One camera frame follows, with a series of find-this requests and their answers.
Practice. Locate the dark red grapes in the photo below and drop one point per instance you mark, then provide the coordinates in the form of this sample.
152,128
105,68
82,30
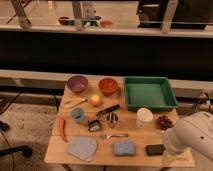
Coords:
164,122

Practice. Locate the purple bowl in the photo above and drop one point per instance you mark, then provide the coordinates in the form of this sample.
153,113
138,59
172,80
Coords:
77,83

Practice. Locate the green plastic tray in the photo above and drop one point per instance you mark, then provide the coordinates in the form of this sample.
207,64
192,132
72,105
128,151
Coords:
154,93

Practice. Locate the blue grey cloth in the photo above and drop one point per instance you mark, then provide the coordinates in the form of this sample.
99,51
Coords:
82,147

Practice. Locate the silver fork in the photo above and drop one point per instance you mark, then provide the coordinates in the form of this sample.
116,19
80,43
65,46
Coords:
106,136

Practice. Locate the red chili pepper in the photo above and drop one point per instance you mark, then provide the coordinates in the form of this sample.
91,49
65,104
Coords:
61,129

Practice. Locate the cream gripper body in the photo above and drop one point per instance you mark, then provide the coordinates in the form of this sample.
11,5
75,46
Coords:
169,158

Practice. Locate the orange peach fruit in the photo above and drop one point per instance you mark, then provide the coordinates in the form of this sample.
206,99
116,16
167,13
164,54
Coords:
95,100

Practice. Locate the wooden table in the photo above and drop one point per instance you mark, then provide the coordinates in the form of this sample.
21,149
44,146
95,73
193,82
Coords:
150,134

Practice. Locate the small black tape dispenser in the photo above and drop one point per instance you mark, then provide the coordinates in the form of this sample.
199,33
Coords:
94,125

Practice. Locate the white paper cup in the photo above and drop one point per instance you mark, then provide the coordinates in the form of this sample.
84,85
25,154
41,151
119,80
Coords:
144,117

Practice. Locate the blue sponge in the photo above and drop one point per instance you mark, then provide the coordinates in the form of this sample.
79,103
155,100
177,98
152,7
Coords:
125,148

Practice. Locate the black eraser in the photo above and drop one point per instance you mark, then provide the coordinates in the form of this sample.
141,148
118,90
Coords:
153,150

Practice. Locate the black office chair base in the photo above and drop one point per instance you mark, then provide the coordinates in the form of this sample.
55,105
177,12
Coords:
24,149

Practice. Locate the banana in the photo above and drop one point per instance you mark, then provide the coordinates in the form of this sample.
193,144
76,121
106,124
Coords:
74,101

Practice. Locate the red bowl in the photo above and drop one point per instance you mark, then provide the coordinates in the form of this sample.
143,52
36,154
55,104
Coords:
108,86

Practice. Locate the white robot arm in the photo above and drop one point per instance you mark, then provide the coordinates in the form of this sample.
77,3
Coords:
194,131

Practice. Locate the blue small cup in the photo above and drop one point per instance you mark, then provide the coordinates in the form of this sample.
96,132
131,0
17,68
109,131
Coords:
78,115

